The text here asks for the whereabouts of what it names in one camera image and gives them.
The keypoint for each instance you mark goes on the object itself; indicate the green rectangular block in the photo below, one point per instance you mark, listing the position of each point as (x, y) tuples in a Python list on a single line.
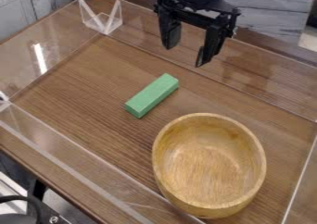
[(152, 95)]

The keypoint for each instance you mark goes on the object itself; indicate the clear acrylic tray wall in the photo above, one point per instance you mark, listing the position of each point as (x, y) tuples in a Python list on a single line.
[(101, 189)]

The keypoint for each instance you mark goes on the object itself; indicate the brown wooden bowl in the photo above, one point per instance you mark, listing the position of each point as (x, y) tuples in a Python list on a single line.
[(209, 165)]

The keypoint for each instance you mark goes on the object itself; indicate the clear acrylic corner bracket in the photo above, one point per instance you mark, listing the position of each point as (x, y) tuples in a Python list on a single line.
[(105, 23)]

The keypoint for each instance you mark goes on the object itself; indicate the black metal table leg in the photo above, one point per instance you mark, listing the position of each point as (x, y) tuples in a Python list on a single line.
[(50, 216)]

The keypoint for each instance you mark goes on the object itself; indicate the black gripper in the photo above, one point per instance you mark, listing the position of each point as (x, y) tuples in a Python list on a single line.
[(213, 15)]

